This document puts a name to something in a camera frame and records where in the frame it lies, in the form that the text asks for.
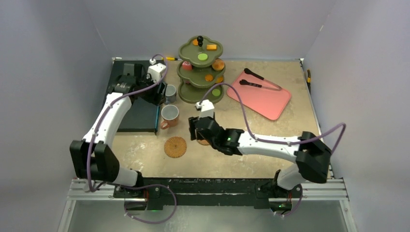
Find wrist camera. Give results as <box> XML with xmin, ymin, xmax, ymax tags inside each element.
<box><xmin>147</xmin><ymin>58</ymin><xmax>166</xmax><ymax>83</ymax></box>
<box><xmin>195</xmin><ymin>100</ymin><xmax>215</xmax><ymax>118</ymax></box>

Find purple cable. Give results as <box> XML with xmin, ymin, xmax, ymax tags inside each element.
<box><xmin>196</xmin><ymin>83</ymin><xmax>347</xmax><ymax>218</ymax></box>
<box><xmin>87</xmin><ymin>54</ymin><xmax>177</xmax><ymax>225</ymax></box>

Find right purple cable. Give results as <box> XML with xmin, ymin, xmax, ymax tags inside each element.
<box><xmin>196</xmin><ymin>83</ymin><xmax>347</xmax><ymax>218</ymax></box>

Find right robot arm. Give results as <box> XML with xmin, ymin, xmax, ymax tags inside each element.
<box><xmin>189</xmin><ymin>117</ymin><xmax>332</xmax><ymax>197</ymax></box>

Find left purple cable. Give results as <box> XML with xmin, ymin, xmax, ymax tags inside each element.
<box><xmin>87</xmin><ymin>54</ymin><xmax>177</xmax><ymax>225</ymax></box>

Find grey mug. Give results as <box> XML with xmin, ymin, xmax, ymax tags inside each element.
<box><xmin>164</xmin><ymin>85</ymin><xmax>177</xmax><ymax>105</ymax></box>

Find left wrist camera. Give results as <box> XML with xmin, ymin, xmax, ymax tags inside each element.
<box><xmin>147</xmin><ymin>58</ymin><xmax>166</xmax><ymax>83</ymax></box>

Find pink mug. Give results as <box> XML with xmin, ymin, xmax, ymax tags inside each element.
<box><xmin>160</xmin><ymin>104</ymin><xmax>179</xmax><ymax>130</ymax></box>

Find black metal tongs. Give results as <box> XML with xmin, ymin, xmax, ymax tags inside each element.
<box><xmin>239</xmin><ymin>68</ymin><xmax>283</xmax><ymax>91</ymax></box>

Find square orange cracker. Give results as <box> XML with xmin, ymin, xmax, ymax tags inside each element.
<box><xmin>206</xmin><ymin>44</ymin><xmax>218</xmax><ymax>51</ymax></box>

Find round bread bun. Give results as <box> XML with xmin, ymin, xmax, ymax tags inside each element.
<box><xmin>211</xmin><ymin>58</ymin><xmax>225</xmax><ymax>71</ymax></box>

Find yellow screwdriver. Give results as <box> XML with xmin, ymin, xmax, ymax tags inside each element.
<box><xmin>165</xmin><ymin>57</ymin><xmax>178</xmax><ymax>61</ymax></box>

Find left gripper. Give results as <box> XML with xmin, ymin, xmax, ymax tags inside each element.
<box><xmin>136</xmin><ymin>73</ymin><xmax>166</xmax><ymax>106</ymax></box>

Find black base frame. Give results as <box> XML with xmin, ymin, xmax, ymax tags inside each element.
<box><xmin>113</xmin><ymin>174</ymin><xmax>302</xmax><ymax>210</ymax></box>

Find woven rattan coaster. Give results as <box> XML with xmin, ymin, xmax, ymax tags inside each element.
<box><xmin>164</xmin><ymin>136</ymin><xmax>187</xmax><ymax>158</ymax></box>
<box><xmin>197</xmin><ymin>140</ymin><xmax>210</xmax><ymax>145</ymax></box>

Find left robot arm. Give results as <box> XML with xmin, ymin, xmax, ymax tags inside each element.
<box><xmin>69</xmin><ymin>59</ymin><xmax>168</xmax><ymax>198</ymax></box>

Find pink serving tray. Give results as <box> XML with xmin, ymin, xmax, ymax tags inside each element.
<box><xmin>227</xmin><ymin>71</ymin><xmax>292</xmax><ymax>120</ymax></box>

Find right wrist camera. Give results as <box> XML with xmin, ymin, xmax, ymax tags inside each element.
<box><xmin>195</xmin><ymin>100</ymin><xmax>215</xmax><ymax>118</ymax></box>

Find green macaron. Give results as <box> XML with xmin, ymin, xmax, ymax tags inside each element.
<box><xmin>197</xmin><ymin>53</ymin><xmax>208</xmax><ymax>61</ymax></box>
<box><xmin>211</xmin><ymin>88</ymin><xmax>221</xmax><ymax>97</ymax></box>

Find dark blue flat box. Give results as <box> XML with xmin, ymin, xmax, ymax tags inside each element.
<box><xmin>106</xmin><ymin>60</ymin><xmax>160</xmax><ymax>133</ymax></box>

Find green three-tier stand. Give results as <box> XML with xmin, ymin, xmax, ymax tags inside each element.
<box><xmin>176</xmin><ymin>35</ymin><xmax>226</xmax><ymax>104</ymax></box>

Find pink cream cake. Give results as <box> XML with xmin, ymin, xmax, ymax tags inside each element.
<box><xmin>181</xmin><ymin>61</ymin><xmax>192</xmax><ymax>71</ymax></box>

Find yellow black tool right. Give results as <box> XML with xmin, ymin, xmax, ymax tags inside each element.
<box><xmin>307</xmin><ymin>69</ymin><xmax>311</xmax><ymax>86</ymax></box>

